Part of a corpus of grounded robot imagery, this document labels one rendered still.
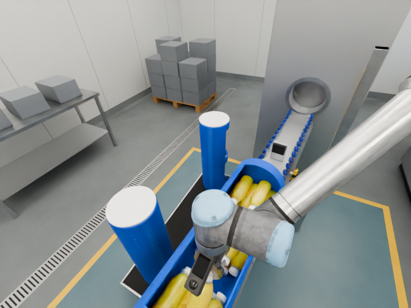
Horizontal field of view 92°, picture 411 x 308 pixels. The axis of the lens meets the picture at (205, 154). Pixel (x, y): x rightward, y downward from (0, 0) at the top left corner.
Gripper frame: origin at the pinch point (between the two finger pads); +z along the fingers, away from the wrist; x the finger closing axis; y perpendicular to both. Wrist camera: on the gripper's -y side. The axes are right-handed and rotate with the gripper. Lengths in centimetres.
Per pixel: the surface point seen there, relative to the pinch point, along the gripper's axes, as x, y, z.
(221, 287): -2.5, 5.8, 26.2
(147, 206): 51, 16, 21
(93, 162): 252, 69, 128
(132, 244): 52, 0, 39
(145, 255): 49, 3, 54
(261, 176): 4, 63, 12
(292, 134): 4, 144, 32
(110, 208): 68, 4, 21
